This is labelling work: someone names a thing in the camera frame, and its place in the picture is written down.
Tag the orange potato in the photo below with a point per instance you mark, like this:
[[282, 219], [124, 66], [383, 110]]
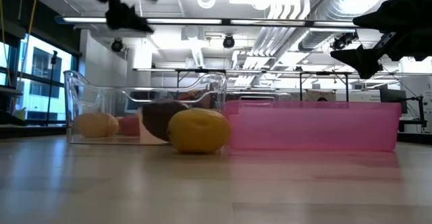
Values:
[[97, 125]]

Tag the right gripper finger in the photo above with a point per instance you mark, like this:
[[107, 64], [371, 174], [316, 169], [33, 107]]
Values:
[[384, 20], [364, 60]]

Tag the pink red fruit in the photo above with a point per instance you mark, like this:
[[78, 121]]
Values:
[[130, 126]]

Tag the yellow green cup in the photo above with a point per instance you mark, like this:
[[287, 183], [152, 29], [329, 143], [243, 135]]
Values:
[[20, 114]]

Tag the clear plastic bin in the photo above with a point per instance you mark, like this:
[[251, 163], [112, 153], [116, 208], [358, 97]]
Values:
[[84, 96], [256, 98]]

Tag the black background monitor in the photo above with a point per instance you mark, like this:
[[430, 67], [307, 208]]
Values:
[[393, 96]]

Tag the dark red fruit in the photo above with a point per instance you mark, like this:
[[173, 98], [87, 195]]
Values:
[[158, 116]]

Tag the yellow lemon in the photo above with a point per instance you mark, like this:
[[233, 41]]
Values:
[[199, 131]]

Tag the long ceiling light bar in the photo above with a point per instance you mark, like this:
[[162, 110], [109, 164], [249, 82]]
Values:
[[182, 21]]

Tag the black tripod stand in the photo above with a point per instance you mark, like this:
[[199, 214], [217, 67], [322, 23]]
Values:
[[54, 58]]

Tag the pink plastic bin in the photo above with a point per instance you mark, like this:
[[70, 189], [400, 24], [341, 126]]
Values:
[[314, 129]]

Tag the person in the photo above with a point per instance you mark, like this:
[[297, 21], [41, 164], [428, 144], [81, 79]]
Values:
[[322, 99]]

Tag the black background table frame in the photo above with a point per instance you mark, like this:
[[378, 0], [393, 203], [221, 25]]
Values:
[[270, 72]]

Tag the black ceiling camera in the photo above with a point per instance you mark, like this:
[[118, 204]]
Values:
[[228, 42], [117, 45], [342, 41]]

